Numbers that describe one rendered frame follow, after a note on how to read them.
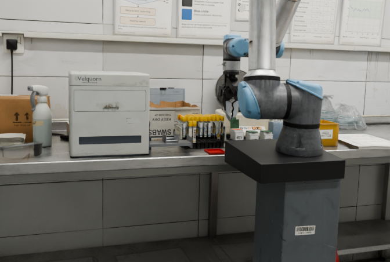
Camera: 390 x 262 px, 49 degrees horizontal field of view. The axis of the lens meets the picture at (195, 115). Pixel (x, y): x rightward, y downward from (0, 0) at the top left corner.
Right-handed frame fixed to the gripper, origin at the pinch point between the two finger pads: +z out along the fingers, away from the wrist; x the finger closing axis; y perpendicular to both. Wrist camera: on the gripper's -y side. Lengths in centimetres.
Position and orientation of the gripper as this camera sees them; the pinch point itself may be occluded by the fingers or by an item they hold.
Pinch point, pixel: (231, 118)
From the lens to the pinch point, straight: 181.5
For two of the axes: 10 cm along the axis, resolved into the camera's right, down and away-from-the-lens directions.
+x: -9.5, 0.1, -3.1
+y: -3.1, -1.2, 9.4
